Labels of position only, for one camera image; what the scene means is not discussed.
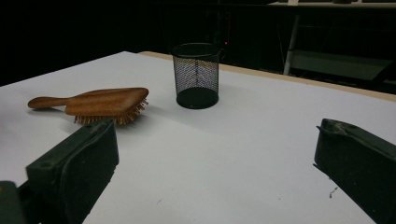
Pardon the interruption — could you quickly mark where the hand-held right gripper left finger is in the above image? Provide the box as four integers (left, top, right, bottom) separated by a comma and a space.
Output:
18, 119, 120, 224

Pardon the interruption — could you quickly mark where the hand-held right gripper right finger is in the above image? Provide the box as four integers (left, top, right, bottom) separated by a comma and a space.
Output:
313, 118, 396, 224

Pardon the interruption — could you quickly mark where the wooden hairbrush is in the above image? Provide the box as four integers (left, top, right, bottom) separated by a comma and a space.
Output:
27, 87, 149, 126

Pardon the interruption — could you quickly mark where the black mesh pen holder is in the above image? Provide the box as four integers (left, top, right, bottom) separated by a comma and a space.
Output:
171, 42, 220, 110

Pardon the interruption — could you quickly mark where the white table sheet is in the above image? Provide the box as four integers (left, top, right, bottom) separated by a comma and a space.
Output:
0, 50, 396, 224

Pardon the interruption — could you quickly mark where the white-legged desk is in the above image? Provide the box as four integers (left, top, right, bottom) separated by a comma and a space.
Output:
269, 0, 396, 85

